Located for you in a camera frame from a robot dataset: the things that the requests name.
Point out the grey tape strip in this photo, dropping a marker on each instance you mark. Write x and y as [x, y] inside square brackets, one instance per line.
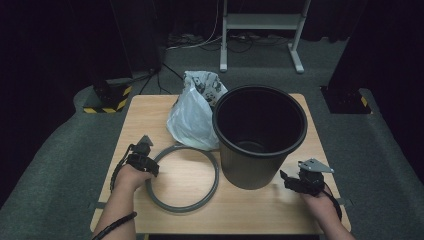
[345, 201]
[97, 205]

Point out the panda print trash bag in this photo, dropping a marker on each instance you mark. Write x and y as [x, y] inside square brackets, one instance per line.
[191, 120]

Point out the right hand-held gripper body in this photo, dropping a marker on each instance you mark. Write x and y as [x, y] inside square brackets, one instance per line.
[313, 181]

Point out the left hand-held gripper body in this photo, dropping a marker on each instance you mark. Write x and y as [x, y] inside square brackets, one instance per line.
[140, 155]

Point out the dark grey trash bin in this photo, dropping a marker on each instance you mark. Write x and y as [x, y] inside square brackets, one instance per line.
[250, 170]

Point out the white metal stand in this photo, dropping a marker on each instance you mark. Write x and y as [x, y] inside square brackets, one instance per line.
[263, 20]

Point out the person's right hand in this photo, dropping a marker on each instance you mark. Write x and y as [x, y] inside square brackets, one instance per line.
[320, 206]

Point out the person's left hand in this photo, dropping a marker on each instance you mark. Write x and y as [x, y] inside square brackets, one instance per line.
[131, 180]

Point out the black stand with striped base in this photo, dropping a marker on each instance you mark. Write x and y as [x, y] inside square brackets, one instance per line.
[343, 100]
[110, 98]

